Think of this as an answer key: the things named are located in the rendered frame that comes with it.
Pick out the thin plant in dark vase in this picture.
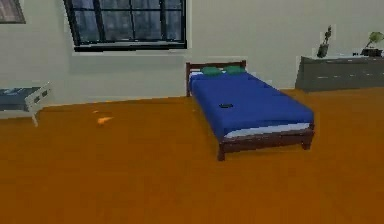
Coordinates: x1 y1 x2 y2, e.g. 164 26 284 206
316 25 333 59

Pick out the grey chest of drawers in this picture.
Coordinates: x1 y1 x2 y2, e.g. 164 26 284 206
294 55 384 93

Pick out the framed wall picture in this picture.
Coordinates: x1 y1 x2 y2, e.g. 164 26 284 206
0 0 27 25

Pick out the white desk with dark top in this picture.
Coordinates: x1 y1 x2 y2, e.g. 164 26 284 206
0 81 53 128

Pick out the green pillow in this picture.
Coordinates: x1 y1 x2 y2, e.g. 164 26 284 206
200 66 224 77
223 65 247 76

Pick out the black framed window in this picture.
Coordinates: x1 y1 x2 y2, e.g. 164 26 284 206
63 0 188 53

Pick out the blue bed with brown frame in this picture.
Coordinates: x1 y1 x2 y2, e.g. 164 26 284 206
185 59 316 162

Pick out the leafy plant in black pot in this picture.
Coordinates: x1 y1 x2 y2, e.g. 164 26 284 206
360 31 384 58

